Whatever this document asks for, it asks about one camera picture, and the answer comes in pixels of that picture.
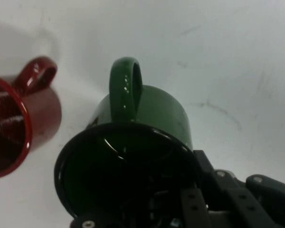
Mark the green enamel mug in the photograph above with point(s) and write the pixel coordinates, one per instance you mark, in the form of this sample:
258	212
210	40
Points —
156	114

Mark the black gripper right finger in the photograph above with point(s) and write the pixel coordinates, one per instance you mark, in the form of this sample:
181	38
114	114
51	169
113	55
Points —
251	202

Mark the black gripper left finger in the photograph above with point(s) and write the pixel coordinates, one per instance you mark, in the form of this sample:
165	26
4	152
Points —
193	209

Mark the red enamel mug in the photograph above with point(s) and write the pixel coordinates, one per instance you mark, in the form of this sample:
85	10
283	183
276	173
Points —
38	114

